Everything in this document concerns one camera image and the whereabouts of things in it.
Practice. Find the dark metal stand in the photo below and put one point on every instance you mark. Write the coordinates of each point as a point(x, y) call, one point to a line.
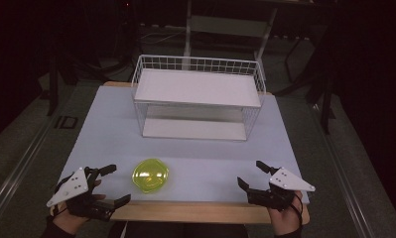
point(326, 109)

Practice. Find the person's right hand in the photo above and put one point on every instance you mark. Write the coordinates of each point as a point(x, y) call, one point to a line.
point(286, 219)

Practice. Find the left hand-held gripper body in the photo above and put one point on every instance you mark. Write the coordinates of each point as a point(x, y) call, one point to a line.
point(73, 185)

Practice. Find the grey metal stand frame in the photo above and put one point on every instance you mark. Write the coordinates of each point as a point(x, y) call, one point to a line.
point(228, 25)

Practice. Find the yellow-green translucent plate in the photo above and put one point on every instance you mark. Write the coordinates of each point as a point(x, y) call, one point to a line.
point(150, 176)

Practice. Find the person's left hand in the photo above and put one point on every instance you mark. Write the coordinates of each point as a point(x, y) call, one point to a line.
point(66, 222)

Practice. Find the black floor box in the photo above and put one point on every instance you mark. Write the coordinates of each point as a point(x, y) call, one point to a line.
point(66, 122)

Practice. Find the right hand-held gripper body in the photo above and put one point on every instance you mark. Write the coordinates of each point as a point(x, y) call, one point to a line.
point(290, 181)

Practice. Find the grey floor rail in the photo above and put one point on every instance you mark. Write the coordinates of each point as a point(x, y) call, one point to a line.
point(17, 172)
point(344, 175)

